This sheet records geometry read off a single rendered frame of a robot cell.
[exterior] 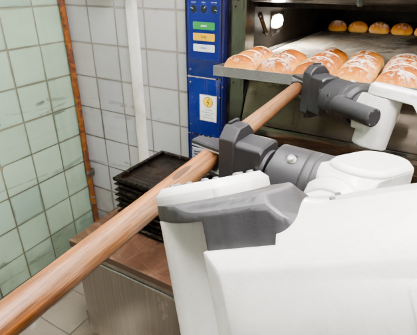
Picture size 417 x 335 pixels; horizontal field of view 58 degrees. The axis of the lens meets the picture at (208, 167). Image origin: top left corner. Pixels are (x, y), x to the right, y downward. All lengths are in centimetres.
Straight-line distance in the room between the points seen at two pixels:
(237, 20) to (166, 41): 32
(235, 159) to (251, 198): 32
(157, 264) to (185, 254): 106
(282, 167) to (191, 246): 26
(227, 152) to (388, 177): 21
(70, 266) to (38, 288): 3
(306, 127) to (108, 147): 102
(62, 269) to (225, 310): 20
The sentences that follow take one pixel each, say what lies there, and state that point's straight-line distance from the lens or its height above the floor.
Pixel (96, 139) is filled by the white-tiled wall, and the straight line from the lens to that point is 199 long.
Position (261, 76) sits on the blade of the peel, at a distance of 105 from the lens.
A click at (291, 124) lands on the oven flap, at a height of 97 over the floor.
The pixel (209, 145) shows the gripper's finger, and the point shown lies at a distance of 54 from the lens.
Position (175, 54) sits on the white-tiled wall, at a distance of 154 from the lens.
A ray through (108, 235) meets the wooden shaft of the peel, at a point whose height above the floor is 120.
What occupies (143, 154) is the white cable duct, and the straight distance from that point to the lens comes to 178.
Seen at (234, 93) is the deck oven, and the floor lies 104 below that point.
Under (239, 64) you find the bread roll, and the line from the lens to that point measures 109.
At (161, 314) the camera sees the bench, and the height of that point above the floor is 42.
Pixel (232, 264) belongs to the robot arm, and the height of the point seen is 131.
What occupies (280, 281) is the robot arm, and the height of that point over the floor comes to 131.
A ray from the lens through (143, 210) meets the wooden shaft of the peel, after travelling 42.
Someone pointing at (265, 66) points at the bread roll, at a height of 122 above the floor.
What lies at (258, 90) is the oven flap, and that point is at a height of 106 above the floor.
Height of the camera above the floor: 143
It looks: 27 degrees down
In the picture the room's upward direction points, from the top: straight up
